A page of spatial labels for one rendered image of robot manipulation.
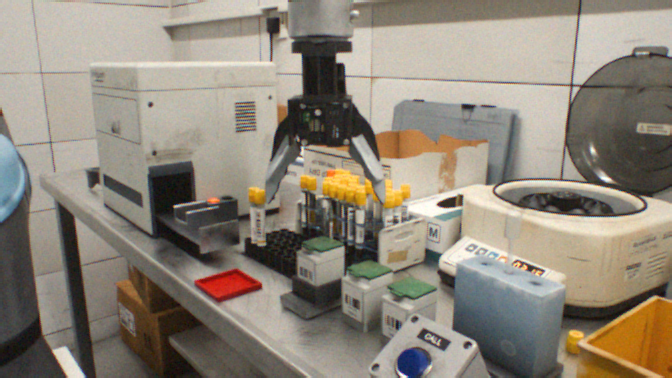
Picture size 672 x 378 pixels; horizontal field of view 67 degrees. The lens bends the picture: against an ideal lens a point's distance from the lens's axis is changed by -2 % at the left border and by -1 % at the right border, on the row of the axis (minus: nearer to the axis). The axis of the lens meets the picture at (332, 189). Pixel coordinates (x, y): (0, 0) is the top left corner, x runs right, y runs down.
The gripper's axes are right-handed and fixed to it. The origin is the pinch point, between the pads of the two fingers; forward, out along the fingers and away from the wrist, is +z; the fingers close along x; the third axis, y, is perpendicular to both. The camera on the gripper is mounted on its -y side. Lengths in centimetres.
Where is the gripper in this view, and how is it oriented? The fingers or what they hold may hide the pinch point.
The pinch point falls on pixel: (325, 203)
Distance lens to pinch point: 66.2
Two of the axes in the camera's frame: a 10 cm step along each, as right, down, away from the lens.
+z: 0.1, 9.7, 2.5
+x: 10.0, 0.0, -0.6
